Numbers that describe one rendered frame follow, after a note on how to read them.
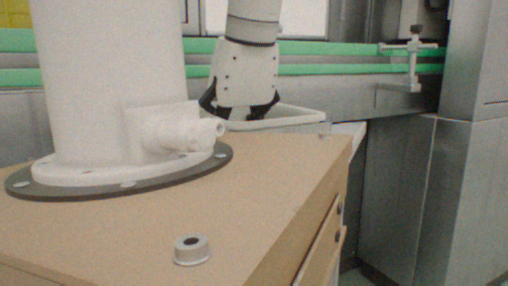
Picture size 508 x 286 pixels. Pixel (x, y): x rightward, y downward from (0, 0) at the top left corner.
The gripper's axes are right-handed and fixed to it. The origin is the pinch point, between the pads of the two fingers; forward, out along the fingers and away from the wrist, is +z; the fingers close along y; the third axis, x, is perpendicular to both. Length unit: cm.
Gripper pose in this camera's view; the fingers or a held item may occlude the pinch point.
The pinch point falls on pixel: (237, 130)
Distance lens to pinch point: 53.7
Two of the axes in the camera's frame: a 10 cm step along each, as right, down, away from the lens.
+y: -8.6, 1.3, -5.0
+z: -1.4, 8.7, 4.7
